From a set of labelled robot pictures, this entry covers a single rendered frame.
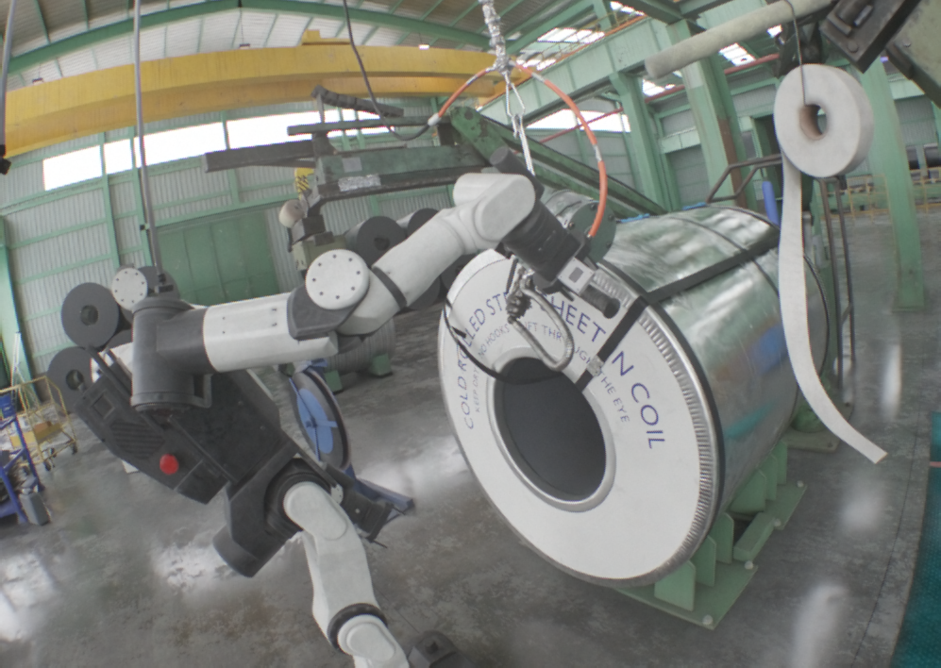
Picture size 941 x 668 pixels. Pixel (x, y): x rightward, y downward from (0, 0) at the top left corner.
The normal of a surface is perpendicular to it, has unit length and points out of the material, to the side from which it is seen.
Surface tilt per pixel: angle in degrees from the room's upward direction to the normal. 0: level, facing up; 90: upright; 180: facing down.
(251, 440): 98
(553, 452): 41
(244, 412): 98
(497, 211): 106
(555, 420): 65
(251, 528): 90
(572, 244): 115
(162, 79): 90
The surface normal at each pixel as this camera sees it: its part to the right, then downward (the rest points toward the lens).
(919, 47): -0.80, 0.25
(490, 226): 0.58, 0.26
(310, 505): 0.57, -0.02
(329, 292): 0.06, -0.35
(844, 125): -0.96, 0.24
